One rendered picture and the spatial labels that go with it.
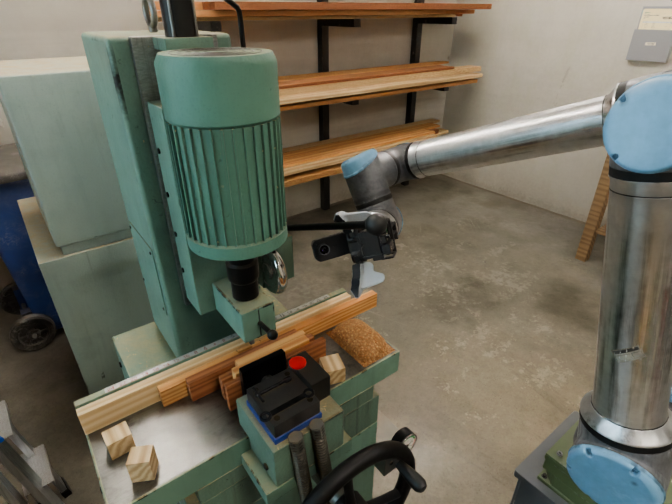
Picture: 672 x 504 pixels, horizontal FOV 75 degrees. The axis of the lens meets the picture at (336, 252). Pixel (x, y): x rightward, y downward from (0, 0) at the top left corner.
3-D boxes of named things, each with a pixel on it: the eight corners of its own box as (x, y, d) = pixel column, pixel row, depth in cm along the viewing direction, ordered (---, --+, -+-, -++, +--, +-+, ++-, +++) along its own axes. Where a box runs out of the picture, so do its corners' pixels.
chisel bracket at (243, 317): (245, 350, 84) (241, 315, 80) (216, 314, 94) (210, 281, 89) (279, 335, 88) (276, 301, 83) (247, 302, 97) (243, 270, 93)
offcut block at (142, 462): (155, 480, 70) (149, 461, 67) (132, 483, 69) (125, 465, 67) (159, 462, 72) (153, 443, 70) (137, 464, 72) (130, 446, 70)
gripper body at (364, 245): (384, 220, 80) (393, 211, 91) (340, 229, 82) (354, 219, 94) (393, 260, 81) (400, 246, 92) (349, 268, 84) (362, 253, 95)
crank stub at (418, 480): (421, 496, 71) (416, 495, 69) (397, 470, 75) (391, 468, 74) (431, 484, 72) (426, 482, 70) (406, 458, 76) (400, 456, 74)
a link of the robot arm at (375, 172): (361, 153, 110) (378, 199, 111) (329, 164, 102) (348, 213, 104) (388, 141, 102) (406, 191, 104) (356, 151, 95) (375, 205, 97)
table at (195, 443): (133, 598, 61) (122, 576, 58) (89, 445, 82) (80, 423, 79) (430, 396, 92) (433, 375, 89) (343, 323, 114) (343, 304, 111)
